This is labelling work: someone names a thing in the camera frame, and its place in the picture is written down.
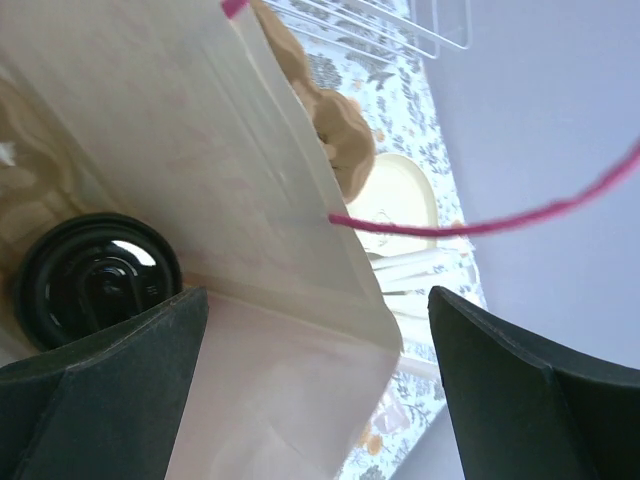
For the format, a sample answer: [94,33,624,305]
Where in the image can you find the brown cardboard cup carrier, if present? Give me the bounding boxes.
[1,80,91,283]

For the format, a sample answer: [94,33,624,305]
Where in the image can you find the floral table mat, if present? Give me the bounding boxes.
[294,0,489,480]

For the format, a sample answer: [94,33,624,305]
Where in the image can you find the white wire dish rack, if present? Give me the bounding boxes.
[266,0,473,64]

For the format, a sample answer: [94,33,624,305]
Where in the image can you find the pink paper gift bag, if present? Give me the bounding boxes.
[0,0,640,480]

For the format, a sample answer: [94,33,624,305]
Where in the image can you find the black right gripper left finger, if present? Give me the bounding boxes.
[1,288,209,479]

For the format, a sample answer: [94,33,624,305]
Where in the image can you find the white straw holder cup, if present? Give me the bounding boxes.
[367,248,477,345]

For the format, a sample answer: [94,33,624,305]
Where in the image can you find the cream round plate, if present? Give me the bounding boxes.
[347,153,438,257]

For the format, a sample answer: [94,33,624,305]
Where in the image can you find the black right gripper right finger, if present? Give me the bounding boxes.
[428,287,639,479]

